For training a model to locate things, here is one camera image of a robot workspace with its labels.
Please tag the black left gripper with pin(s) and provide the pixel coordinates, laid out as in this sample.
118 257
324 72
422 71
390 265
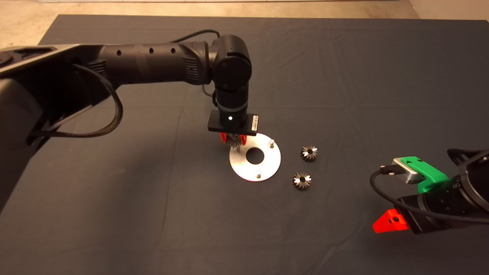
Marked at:
233 122

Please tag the dark grey table cloth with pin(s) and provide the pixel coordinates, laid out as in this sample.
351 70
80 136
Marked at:
344 76

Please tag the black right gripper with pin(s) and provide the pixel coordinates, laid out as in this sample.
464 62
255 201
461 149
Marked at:
437 206

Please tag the round metal carrier plate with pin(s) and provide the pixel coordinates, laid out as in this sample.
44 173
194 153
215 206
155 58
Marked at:
244 170

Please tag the green right camera mount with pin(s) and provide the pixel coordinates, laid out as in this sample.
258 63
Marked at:
431 177

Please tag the small steel planetary gear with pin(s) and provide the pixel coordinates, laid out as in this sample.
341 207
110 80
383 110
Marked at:
233 143
306 183
314 156

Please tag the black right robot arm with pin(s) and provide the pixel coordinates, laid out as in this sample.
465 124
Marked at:
479 183

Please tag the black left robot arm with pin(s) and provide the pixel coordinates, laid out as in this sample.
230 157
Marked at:
153 65

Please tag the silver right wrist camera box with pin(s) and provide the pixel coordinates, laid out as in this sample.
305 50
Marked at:
409 172

